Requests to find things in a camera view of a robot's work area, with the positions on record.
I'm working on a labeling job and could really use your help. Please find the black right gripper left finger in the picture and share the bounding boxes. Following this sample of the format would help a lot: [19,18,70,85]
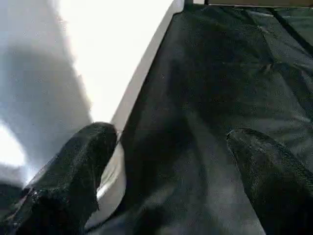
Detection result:
[0,122,118,235]

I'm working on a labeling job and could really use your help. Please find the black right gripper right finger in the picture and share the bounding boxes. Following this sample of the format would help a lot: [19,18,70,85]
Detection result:
[226,128,313,235]

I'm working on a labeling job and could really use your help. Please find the white plastic table leg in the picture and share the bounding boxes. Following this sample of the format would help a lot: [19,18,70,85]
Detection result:
[0,0,94,189]

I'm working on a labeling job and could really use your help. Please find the white plastic table top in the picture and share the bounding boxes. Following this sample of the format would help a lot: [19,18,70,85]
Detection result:
[54,0,186,231]

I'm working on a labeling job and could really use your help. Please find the black work mat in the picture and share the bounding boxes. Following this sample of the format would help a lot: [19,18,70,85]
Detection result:
[90,2,313,235]

